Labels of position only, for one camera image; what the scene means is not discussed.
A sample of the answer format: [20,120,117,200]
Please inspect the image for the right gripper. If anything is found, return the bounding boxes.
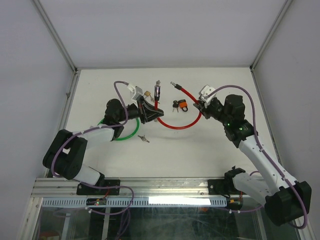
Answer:
[194,98,231,126]

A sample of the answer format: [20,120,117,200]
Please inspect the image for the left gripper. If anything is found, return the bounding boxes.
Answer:
[117,96,164,124]

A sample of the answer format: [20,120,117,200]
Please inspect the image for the orange black padlock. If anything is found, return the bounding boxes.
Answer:
[178,99,189,112]

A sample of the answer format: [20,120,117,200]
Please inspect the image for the small brass padlock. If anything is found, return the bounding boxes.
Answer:
[144,91,151,98]

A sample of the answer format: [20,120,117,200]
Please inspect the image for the green cable lock keys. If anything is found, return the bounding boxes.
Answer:
[138,135,150,143]

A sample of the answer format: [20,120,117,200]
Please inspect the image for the green cable lock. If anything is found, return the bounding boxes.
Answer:
[97,118,141,142]

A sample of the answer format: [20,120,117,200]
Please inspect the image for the black head keys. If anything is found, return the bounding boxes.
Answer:
[172,100,179,112]

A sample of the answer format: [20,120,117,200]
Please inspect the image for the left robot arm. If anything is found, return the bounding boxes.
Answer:
[42,96,164,195]

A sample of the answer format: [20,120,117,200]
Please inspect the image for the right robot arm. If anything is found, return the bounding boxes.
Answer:
[195,93,312,229]

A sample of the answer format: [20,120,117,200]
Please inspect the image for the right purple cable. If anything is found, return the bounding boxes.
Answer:
[203,84,310,230]

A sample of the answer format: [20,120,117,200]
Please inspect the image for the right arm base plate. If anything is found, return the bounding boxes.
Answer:
[207,178,241,198]

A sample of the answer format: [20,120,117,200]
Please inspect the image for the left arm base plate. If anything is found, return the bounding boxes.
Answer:
[76,179,121,196]

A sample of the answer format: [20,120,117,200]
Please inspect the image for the aluminium mounting rail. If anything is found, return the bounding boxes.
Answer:
[31,177,224,198]

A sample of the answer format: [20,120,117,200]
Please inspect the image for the slotted cable duct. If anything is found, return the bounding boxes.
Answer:
[42,196,227,208]

